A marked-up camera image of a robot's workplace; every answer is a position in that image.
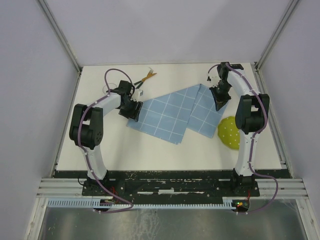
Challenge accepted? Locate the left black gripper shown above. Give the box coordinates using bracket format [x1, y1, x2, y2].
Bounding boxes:
[119, 97, 144, 122]

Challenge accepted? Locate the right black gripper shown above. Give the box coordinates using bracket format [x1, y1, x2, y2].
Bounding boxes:
[208, 80, 231, 111]

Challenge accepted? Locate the blue checkered cloth napkin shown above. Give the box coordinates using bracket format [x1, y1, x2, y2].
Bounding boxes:
[126, 84, 226, 145]

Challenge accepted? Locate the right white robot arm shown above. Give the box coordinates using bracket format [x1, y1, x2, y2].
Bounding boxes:
[209, 62, 270, 196]

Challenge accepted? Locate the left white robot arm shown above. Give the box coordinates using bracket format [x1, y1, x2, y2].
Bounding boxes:
[69, 80, 144, 195]

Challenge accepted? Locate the green polka dot plate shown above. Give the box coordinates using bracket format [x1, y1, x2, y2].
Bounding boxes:
[217, 116, 240, 151]

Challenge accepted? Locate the clear plastic cup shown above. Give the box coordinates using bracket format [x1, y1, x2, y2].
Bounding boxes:
[102, 83, 118, 95]

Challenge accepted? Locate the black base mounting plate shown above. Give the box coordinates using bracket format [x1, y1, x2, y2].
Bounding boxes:
[81, 171, 261, 201]

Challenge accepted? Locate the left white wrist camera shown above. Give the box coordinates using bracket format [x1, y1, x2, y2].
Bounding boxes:
[131, 88, 144, 102]

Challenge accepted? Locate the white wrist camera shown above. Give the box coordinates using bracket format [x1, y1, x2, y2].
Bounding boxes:
[206, 73, 220, 88]
[131, 88, 144, 102]

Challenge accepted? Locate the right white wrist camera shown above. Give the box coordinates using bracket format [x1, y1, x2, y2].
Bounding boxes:
[206, 73, 220, 88]

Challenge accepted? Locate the blue slotted cable duct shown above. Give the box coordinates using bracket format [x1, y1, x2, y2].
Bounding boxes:
[47, 195, 249, 210]

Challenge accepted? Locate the aluminium front rail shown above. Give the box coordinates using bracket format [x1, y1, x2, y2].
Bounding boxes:
[36, 178, 309, 199]

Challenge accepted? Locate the right aluminium frame post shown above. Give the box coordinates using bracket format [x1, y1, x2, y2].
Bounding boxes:
[255, 0, 301, 71]

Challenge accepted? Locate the aluminium frame post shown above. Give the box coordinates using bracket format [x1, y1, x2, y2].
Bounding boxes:
[255, 0, 301, 71]
[36, 0, 82, 73]

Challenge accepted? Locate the left aluminium frame post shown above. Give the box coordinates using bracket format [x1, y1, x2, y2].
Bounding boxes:
[36, 0, 82, 73]

